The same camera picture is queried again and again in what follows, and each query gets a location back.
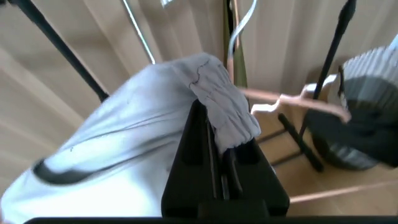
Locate white laundry basket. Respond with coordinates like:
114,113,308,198
306,46,398,171

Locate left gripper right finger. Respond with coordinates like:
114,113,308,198
221,138,290,218

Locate green printed shirt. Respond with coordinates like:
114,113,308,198
222,0,249,88

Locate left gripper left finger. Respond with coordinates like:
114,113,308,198
161,99,223,218

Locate pale grey shorts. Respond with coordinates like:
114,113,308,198
0,52,262,218

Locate beige curtain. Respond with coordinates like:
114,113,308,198
0,0,398,200

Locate black clothes rack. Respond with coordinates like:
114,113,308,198
6,0,358,174

